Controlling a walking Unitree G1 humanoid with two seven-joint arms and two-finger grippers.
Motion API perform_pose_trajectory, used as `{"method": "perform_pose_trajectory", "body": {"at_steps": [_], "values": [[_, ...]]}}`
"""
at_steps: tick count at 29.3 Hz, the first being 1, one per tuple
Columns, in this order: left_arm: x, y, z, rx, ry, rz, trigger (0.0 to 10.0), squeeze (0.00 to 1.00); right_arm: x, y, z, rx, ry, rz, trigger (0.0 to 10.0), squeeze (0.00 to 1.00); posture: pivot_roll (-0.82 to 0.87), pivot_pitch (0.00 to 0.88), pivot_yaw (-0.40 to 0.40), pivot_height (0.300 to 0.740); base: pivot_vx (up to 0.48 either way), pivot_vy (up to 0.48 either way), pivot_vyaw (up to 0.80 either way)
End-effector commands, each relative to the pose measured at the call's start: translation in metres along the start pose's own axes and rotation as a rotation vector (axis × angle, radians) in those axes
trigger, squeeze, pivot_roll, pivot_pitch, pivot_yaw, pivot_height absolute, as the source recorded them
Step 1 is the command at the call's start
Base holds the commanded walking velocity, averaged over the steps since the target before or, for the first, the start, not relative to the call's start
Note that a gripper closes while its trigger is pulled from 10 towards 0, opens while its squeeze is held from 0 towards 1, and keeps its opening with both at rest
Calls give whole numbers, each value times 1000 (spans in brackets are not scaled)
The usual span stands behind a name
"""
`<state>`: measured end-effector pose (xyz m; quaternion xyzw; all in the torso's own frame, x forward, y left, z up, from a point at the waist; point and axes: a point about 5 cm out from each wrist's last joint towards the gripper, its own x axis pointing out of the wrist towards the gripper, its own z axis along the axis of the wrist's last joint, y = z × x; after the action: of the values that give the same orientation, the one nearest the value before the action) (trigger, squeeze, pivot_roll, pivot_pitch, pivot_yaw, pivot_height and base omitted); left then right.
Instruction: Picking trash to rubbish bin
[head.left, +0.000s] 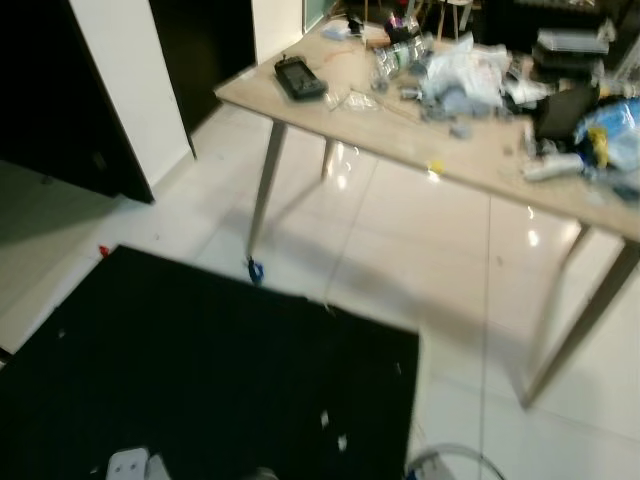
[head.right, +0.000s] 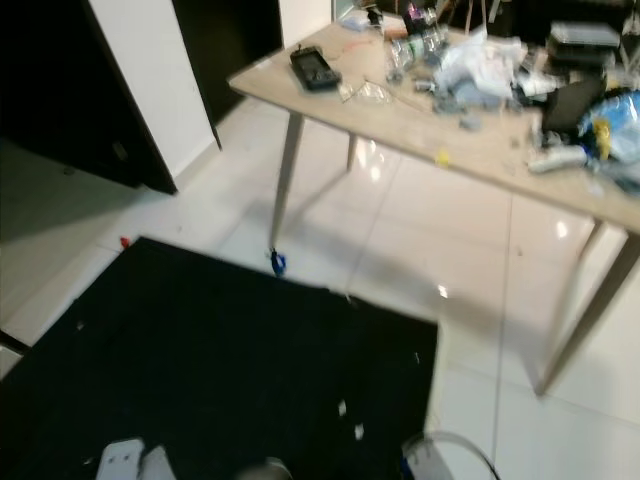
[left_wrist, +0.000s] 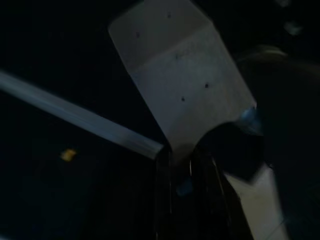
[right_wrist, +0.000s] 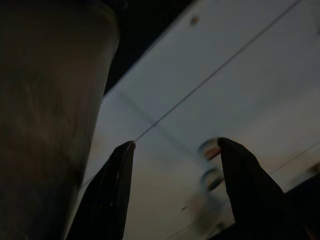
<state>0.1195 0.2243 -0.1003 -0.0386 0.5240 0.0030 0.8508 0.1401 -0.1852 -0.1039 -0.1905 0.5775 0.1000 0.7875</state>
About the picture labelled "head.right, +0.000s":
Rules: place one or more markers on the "small blue floor object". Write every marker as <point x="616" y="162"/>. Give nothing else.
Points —
<point x="278" y="263"/>

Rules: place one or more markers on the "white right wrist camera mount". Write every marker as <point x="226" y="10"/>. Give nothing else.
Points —
<point x="428" y="458"/>

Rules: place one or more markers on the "black floor mat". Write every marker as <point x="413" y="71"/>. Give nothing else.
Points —
<point x="220" y="370"/>

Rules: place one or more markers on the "white crumpled plastic bag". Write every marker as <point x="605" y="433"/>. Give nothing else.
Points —
<point x="480" y="62"/>

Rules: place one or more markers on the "black handheld device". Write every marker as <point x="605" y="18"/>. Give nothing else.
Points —
<point x="315" y="67"/>

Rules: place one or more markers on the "black cabinet door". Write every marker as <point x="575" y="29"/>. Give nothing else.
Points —
<point x="70" y="85"/>

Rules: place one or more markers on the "stack of black trays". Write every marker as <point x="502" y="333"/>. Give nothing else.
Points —
<point x="582" y="45"/>

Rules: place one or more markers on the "white plastic bottle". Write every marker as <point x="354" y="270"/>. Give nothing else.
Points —
<point x="556" y="158"/>

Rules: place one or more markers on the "clear plastic wrapper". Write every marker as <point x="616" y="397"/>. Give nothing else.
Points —
<point x="370" y="92"/>

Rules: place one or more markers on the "light wooden table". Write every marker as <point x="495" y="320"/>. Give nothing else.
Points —
<point x="480" y="145"/>

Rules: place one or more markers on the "small red floor object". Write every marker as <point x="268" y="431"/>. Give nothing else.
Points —
<point x="125" y="242"/>

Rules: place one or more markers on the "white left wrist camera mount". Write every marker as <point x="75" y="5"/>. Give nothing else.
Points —
<point x="122" y="460"/>

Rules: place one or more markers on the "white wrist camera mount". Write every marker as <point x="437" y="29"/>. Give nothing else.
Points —
<point x="122" y="460"/>
<point x="428" y="458"/>

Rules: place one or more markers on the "black box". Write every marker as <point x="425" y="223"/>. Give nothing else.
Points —
<point x="570" y="103"/>

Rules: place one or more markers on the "small yellow object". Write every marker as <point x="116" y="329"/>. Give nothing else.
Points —
<point x="442" y="157"/>

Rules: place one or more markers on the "blue plastic bag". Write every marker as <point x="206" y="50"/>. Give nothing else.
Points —
<point x="622" y="122"/>

